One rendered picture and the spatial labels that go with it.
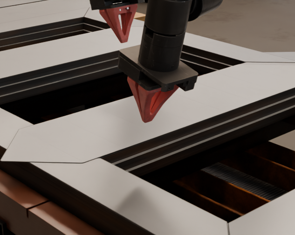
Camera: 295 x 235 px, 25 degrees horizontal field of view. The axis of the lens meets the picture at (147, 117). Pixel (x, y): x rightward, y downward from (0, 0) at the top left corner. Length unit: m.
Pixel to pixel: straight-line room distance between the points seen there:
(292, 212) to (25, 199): 0.39
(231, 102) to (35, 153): 0.41
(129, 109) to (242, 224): 0.44
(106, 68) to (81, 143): 0.52
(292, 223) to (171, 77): 0.25
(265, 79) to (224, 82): 0.09
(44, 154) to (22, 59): 0.53
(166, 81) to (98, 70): 0.69
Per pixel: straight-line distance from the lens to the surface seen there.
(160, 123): 1.18
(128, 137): 1.12
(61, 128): 1.16
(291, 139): 3.37
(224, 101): 1.29
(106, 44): 1.67
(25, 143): 1.11
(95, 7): 1.39
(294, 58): 1.87
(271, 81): 1.41
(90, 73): 1.56
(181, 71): 0.93
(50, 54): 1.60
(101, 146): 1.09
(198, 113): 1.23
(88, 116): 1.21
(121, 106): 1.26
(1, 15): 2.09
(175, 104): 1.27
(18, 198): 1.03
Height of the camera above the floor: 1.31
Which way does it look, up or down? 21 degrees down
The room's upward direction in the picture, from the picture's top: straight up
